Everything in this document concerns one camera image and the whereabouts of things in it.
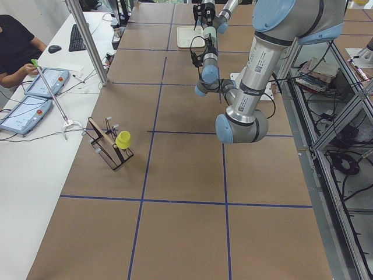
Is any lower teach pendant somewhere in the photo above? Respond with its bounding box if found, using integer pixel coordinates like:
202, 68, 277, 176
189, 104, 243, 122
1, 95, 52, 135

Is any pale green cup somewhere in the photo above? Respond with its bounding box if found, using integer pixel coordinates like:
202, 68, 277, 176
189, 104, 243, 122
203, 26, 217, 45

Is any teach pendant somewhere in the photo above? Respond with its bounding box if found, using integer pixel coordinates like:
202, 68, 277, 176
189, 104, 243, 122
1, 95, 52, 135
24, 68, 70, 99

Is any person in black shirt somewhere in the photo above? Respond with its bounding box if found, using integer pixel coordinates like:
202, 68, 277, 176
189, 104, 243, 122
1, 15, 47, 89

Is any black wire cup rack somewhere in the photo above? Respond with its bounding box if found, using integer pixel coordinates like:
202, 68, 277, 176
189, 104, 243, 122
85, 117, 134, 171

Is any black keyboard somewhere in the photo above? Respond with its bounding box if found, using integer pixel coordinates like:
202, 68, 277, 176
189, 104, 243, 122
68, 24, 86, 52

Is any metal cylinder can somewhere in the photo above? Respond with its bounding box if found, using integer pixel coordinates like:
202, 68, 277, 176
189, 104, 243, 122
112, 27, 121, 43

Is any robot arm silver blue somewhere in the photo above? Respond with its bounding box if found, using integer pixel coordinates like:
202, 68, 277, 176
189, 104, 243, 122
193, 0, 256, 34
192, 0, 345, 144

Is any stack of magazines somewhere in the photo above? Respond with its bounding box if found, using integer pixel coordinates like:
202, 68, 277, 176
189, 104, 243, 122
295, 58, 339, 92

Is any upper teach pendant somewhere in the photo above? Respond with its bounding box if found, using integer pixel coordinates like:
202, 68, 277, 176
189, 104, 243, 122
24, 68, 70, 99

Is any yellow cup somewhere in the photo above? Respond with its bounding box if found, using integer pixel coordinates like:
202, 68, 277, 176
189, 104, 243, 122
115, 131, 131, 149

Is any black marker pen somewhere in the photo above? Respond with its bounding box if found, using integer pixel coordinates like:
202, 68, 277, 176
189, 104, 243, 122
72, 74, 85, 83

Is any pink reacher grabber stick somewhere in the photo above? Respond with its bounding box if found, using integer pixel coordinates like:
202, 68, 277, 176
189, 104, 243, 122
31, 59, 83, 141

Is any white bear tray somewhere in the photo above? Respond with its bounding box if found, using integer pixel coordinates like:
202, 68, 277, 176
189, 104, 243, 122
177, 26, 205, 48

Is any aluminium frame post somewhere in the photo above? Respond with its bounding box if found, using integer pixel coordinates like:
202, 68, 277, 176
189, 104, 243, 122
65, 0, 108, 86

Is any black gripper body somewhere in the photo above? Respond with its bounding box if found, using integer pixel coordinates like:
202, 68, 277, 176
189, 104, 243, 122
199, 2, 216, 26
203, 37, 217, 60

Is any black computer mouse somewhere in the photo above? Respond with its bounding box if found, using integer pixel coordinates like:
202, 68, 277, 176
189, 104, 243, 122
48, 45, 62, 54

